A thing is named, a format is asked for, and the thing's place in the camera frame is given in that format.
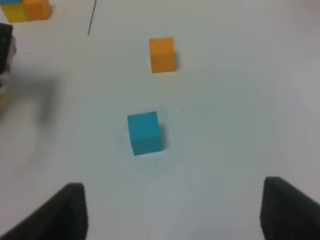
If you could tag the template blue cube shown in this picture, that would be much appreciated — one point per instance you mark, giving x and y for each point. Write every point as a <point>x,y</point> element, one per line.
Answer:
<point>9,2</point>

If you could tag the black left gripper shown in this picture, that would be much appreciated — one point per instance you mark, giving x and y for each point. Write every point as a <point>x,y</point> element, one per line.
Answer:
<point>8,49</point>

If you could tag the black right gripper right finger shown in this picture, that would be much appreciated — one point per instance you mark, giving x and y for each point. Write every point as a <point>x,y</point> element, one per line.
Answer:
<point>287,213</point>

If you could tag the template orange cube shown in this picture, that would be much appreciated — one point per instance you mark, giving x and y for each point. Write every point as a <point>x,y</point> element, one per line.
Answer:
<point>37,10</point>

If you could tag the template yellow cube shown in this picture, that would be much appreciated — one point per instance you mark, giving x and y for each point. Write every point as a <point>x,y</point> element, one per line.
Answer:
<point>14,13</point>

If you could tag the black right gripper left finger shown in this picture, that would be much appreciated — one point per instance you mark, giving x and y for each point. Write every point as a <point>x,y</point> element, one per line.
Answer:
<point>63,217</point>

